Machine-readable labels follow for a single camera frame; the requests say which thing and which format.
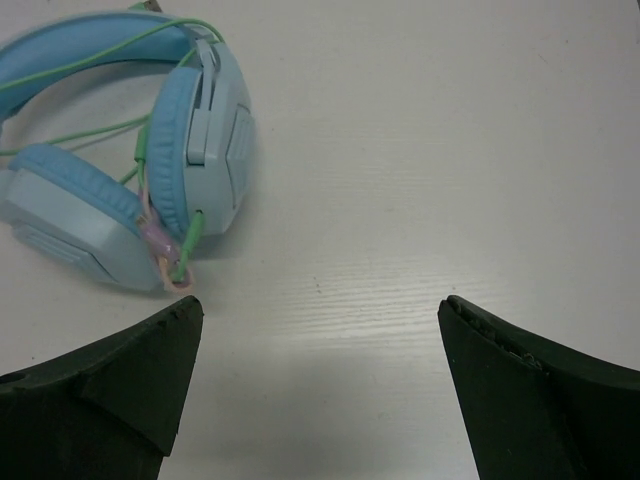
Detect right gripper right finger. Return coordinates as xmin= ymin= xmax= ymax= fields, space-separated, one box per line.
xmin=438 ymin=296 xmax=639 ymax=479

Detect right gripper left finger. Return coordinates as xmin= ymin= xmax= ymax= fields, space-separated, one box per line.
xmin=1 ymin=296 xmax=204 ymax=479

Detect light blue headphones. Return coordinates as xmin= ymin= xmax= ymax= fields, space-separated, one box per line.
xmin=1 ymin=1 xmax=255 ymax=292

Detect green headphone cable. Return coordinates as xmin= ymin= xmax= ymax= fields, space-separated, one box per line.
xmin=0 ymin=0 xmax=226 ymax=284

